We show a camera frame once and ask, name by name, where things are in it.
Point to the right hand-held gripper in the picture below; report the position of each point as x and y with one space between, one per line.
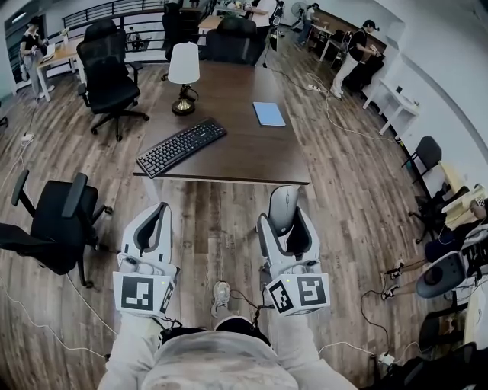
305 291

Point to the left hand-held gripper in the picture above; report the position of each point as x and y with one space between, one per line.
137 291

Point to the grey computer mouse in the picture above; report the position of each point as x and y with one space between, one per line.
284 205

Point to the black keyboard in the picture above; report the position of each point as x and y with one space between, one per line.
181 146

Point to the person's left forearm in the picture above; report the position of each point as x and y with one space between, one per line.
129 346

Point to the person's right forearm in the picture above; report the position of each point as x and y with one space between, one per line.
301 343

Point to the person's white shoe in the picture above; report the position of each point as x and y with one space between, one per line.
220 297

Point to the person's black shorts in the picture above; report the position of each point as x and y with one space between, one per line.
236 325

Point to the blue notebook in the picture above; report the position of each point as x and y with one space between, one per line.
268 113

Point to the person's light patterned shirt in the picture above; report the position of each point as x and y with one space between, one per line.
217 362

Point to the white power strip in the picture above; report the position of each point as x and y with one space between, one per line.
315 87
386 358

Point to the grey shell chair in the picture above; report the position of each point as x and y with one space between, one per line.
442 274

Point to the white charger block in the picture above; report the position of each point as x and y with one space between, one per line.
27 138

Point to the small black chair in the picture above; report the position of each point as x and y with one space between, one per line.
429 152

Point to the white side table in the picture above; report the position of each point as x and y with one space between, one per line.
392 101

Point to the white shade table lamp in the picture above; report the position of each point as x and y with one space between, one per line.
183 62

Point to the wooden desk with white legs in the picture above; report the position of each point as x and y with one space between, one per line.
63 53

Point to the black metal railing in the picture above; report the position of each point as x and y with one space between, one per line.
126 15

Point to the standing fan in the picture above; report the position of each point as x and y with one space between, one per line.
299 9

